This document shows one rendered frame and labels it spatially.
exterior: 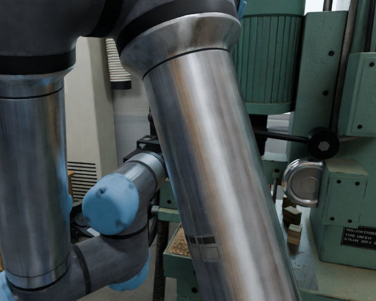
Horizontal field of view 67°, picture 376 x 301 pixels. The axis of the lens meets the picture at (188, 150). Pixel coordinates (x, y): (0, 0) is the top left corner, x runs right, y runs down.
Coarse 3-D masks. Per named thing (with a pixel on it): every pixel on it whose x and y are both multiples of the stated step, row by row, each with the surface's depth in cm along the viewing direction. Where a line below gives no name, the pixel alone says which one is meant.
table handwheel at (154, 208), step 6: (156, 192) 106; (156, 198) 107; (150, 204) 93; (156, 204) 107; (150, 210) 92; (156, 210) 92; (150, 216) 93; (156, 216) 93; (156, 222) 104; (150, 228) 104; (156, 228) 103; (150, 234) 101; (150, 240) 99
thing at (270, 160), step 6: (264, 156) 78; (270, 156) 78; (276, 156) 78; (282, 156) 78; (264, 162) 76; (270, 162) 75; (276, 162) 75; (282, 162) 74; (264, 168) 76; (270, 168) 76; (282, 168) 75; (270, 174) 76; (282, 174) 75; (270, 180) 77
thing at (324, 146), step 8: (152, 120) 67; (320, 128) 60; (328, 128) 61; (264, 136) 62; (272, 136) 62; (280, 136) 61; (288, 136) 61; (296, 136) 61; (312, 136) 58; (320, 136) 57; (328, 136) 57; (336, 136) 57; (344, 136) 58; (352, 136) 58; (312, 144) 58; (320, 144) 58; (328, 144) 58; (336, 144) 57; (312, 152) 59; (320, 152) 58; (328, 152) 58; (336, 152) 58
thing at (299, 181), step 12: (288, 168) 64; (300, 168) 63; (312, 168) 63; (288, 180) 65; (300, 180) 64; (312, 180) 63; (288, 192) 66; (300, 192) 65; (312, 192) 64; (300, 204) 66; (312, 204) 65
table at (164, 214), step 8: (160, 208) 84; (168, 208) 84; (160, 216) 83; (168, 216) 82; (176, 216) 81; (176, 232) 67; (168, 256) 59; (176, 256) 59; (184, 256) 59; (168, 264) 60; (176, 264) 60; (184, 264) 59; (192, 264) 58; (168, 272) 61; (176, 272) 60; (184, 272) 60; (192, 272) 59; (184, 280) 60; (192, 280) 60
